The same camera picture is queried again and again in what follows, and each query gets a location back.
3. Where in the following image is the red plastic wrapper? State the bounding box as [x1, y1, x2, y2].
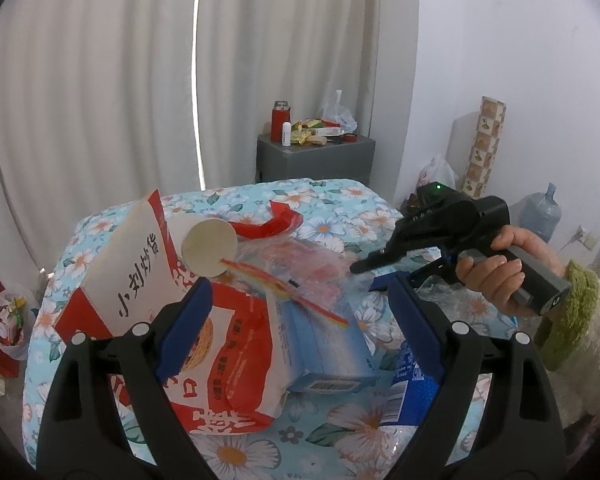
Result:
[229, 199, 305, 240]

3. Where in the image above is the white paper cup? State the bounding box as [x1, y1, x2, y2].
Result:
[172, 216, 239, 278]

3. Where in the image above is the patterned paper roll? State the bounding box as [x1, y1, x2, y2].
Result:
[461, 96, 507, 198]

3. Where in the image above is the grey bedside cabinet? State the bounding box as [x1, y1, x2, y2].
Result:
[256, 132, 376, 188]

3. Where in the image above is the white curtain panel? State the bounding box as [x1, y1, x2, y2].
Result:
[197, 0, 421, 196]
[0, 0, 203, 281]

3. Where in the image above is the clear plastic bag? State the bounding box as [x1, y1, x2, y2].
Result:
[320, 90, 357, 131]

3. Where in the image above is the pile of yellow snack packets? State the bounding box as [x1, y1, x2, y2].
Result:
[290, 119, 331, 147]

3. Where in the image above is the wall power outlet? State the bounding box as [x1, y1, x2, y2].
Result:
[572, 227, 599, 252]

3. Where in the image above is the person's right forearm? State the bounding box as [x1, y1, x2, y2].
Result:
[532, 259, 600, 416]

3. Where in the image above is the bag of trash on floor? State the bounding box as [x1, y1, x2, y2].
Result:
[0, 285, 41, 361]

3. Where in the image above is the plastic bottle with blue label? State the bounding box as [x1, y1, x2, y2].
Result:
[377, 340, 481, 480]

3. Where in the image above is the large blue water jug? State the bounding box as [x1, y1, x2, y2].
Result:
[520, 183, 564, 243]

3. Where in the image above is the clear bag with red print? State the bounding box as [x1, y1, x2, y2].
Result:
[222, 237, 366, 328]

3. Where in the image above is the red thermos flask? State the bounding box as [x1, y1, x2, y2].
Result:
[271, 101, 292, 143]

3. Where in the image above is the red and white paper bag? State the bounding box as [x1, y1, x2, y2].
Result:
[54, 189, 293, 436]

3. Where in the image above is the person's right hand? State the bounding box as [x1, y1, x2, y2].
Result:
[455, 225, 567, 318]

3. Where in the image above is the floral light blue blanket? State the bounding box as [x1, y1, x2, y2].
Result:
[22, 177, 536, 480]

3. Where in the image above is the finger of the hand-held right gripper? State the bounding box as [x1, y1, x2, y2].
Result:
[349, 246, 406, 276]
[369, 255, 458, 292]

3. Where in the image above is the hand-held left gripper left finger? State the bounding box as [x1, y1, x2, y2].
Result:
[36, 277, 216, 480]

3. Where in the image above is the light blue tissue box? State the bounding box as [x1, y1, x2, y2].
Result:
[265, 287, 381, 396]

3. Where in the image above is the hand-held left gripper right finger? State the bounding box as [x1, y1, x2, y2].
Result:
[382, 272, 566, 480]

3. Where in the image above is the white plastic shopping bag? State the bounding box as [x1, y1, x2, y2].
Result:
[417, 154, 457, 191]

